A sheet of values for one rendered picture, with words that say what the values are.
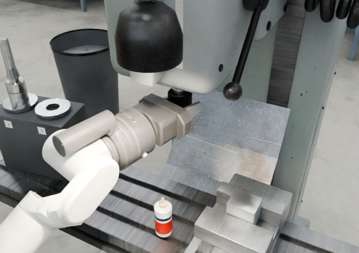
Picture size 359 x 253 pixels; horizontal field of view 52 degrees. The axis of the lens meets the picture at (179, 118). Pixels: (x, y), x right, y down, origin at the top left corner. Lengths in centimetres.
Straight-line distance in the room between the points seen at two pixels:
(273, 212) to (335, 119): 237
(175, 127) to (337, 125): 249
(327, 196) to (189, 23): 199
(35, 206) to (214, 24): 36
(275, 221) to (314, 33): 46
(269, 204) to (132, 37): 56
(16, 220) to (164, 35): 35
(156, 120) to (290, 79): 49
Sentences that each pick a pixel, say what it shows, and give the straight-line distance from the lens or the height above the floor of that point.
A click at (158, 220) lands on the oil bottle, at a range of 86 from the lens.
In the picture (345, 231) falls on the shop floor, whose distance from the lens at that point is 227.
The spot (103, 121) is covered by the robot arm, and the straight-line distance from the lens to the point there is 57.
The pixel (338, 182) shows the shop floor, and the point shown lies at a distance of 254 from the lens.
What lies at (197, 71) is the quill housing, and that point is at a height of 136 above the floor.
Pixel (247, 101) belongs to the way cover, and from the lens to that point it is 109.
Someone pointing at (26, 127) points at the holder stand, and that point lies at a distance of 102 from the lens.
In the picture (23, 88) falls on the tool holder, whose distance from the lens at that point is 103.
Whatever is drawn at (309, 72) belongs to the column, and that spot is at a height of 118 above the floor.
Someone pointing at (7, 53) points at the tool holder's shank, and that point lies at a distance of 100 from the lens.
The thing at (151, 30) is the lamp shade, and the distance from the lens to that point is 36.
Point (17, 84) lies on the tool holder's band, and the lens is 102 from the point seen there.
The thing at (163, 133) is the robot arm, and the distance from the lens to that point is 64.
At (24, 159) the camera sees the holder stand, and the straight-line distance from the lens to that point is 110.
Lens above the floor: 161
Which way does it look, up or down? 34 degrees down
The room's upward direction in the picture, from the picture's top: straight up
